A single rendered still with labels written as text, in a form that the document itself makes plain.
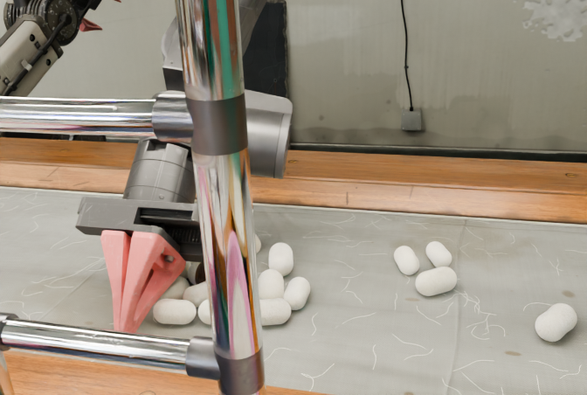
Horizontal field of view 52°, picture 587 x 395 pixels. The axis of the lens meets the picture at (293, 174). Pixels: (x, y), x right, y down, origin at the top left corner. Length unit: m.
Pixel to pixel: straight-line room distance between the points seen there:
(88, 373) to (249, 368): 0.17
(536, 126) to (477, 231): 2.06
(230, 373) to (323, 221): 0.37
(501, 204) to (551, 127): 2.03
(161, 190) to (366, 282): 0.19
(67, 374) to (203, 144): 0.24
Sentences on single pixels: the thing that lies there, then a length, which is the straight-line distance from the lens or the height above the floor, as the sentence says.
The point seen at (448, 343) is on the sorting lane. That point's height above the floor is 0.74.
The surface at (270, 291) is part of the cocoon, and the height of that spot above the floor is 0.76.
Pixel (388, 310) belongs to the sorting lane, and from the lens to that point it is 0.50.
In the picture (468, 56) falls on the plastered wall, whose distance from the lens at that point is 2.56.
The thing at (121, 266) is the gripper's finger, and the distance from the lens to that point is 0.47.
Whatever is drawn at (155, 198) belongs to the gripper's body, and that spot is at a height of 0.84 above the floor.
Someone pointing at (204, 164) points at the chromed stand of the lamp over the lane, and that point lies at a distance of 0.24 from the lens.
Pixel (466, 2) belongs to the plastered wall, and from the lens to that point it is 2.53.
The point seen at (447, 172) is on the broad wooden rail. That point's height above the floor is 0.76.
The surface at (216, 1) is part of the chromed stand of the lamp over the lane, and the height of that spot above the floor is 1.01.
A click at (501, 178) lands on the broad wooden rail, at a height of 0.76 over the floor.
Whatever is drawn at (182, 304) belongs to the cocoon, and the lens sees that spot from 0.49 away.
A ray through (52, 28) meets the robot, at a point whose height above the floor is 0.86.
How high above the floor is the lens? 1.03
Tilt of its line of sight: 23 degrees down
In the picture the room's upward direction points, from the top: 2 degrees counter-clockwise
